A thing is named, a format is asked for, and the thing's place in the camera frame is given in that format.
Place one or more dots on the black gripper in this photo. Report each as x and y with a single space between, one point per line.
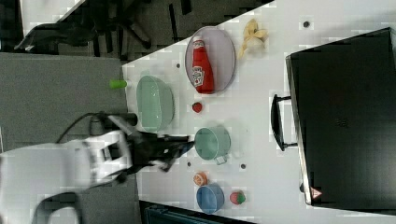
146 148

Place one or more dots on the black toaster oven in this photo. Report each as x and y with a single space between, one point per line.
342 96

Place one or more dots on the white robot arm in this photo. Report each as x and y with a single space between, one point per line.
38 180

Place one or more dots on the green perforated colander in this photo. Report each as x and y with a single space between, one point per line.
155 103

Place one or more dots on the orange slice toy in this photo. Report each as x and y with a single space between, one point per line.
200 179

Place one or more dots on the green mug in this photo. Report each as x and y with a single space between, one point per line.
213 144

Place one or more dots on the red strawberry near plate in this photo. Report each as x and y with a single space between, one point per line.
197 107

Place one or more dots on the green cylinder at table edge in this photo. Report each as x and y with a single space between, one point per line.
117 84

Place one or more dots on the blue cup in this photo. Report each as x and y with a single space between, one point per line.
210 198

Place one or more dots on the red ketchup bottle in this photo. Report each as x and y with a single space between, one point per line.
202 74

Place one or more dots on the red strawberry near blue cup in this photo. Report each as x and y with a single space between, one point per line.
237 197

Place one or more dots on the grey round plate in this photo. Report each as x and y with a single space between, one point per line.
220 52

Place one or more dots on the peeled toy banana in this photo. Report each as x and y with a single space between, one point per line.
253 38

